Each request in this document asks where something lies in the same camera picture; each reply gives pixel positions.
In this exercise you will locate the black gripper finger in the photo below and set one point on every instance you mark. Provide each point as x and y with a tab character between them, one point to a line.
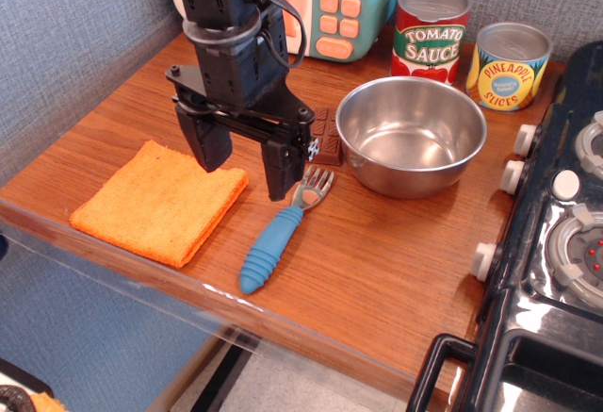
284	161
209	142

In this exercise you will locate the stainless steel bowl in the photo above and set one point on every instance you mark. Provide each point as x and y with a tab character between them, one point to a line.
409	137

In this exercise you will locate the white stove knob middle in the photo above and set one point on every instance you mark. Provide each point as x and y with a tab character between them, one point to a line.
511	176

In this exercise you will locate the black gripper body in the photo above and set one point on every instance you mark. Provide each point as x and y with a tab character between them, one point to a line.
240	78

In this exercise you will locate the black toy stove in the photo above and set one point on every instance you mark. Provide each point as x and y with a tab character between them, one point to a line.
539	341

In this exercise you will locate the white round stove button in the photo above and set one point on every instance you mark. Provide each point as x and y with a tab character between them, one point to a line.
565	185

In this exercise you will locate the orange folded cloth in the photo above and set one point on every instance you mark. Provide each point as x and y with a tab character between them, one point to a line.
160	205

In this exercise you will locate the brown toy chocolate bar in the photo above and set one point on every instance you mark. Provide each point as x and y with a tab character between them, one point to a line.
329	144

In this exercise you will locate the tomato sauce can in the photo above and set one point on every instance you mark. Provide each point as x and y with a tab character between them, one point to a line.
428	39

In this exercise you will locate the white stove knob top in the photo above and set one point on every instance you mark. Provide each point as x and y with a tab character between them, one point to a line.
524	139

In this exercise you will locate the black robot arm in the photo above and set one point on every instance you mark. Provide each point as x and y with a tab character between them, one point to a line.
239	87

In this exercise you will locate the pineapple slices can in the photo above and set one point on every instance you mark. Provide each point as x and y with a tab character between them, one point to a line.
508	64

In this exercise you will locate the teal toy microwave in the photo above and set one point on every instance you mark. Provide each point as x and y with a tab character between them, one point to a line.
337	4

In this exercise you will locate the clear plastic table edge guard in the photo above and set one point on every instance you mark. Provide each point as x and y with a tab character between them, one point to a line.
346	341

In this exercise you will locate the white stove knob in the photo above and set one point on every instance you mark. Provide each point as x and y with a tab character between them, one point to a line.
524	139
511	176
482	260

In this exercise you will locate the white stove knob bottom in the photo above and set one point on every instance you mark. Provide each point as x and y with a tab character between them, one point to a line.
482	260

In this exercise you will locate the blue handled toy fork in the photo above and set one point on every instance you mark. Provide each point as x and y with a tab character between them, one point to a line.
266	252

